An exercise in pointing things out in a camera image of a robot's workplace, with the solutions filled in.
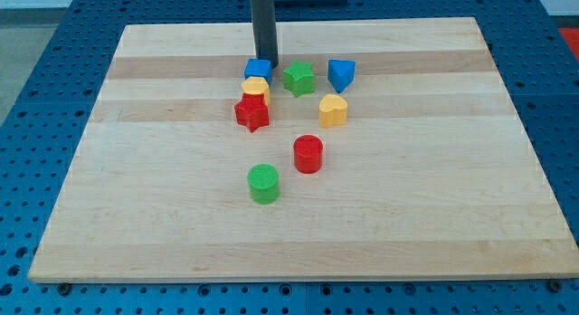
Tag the blue triangle block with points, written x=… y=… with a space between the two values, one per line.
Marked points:
x=341 y=73

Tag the red cylinder block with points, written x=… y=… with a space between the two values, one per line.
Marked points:
x=308 y=154

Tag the green star block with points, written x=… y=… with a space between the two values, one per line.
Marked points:
x=299 y=78

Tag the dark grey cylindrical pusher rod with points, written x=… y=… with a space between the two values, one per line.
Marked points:
x=265 y=30

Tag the blue cube block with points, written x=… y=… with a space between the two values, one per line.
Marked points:
x=258 y=68

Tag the green cylinder block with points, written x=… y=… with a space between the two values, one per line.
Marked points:
x=263 y=182

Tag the yellow hexagon block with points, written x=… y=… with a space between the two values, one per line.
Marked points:
x=257 y=85

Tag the yellow heart block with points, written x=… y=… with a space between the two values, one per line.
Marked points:
x=332 y=111

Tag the light wooden board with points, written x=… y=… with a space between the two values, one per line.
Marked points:
x=432 y=177

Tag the red star block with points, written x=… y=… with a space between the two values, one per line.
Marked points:
x=252 y=112

